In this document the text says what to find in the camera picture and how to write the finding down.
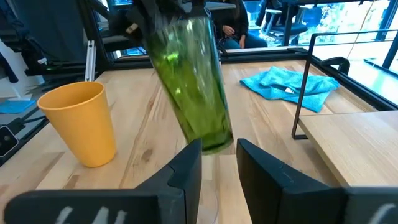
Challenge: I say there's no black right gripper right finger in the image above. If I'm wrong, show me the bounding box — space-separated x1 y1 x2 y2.
236 139 398 224

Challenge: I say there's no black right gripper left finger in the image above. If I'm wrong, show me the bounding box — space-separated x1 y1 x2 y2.
3 139 203 224

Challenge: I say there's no green translucent tall cup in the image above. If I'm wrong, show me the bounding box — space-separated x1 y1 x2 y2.
144 15 234 156

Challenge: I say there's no orange plastic cup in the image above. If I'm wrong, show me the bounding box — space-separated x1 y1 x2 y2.
37 81 117 168

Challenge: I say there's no person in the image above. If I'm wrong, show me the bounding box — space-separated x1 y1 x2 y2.
214 0 268 50

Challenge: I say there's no blue microfibre cloth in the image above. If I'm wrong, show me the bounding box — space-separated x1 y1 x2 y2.
239 65 340 113

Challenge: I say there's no office chair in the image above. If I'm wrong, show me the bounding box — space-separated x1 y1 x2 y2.
255 0 308 46

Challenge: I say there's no black table clamp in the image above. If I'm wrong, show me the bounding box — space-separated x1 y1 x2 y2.
320 57 351 75

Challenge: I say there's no black rectangular device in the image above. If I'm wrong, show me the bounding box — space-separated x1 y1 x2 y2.
0 125 19 158

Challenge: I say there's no blue fabric piece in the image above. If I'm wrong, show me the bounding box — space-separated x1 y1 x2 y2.
0 98 37 114

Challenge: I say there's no wooden shelf with black frame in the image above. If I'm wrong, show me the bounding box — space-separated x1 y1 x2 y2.
291 29 398 187

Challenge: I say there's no silver aluminium extrusion post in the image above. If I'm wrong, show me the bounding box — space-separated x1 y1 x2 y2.
84 40 97 82

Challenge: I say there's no black aluminium table frame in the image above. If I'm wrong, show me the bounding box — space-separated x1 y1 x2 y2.
0 46 398 167

